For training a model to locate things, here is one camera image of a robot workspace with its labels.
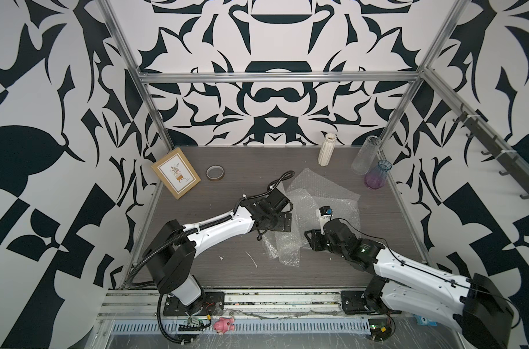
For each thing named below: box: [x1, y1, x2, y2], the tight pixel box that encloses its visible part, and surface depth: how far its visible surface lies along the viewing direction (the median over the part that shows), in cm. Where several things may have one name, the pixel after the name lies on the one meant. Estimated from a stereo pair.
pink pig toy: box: [213, 317, 236, 336], surface depth 70 cm
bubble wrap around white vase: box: [261, 234, 280, 260], surface depth 87 cm
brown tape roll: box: [205, 164, 225, 182], surface depth 112 cm
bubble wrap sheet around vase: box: [285, 167, 361, 208], surface depth 104 cm
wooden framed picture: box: [151, 146, 202, 200], surface depth 100 cm
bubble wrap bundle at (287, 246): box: [273, 228, 306, 267], surface depth 84 cm
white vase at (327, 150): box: [317, 132, 337, 167], surface depth 106 cm
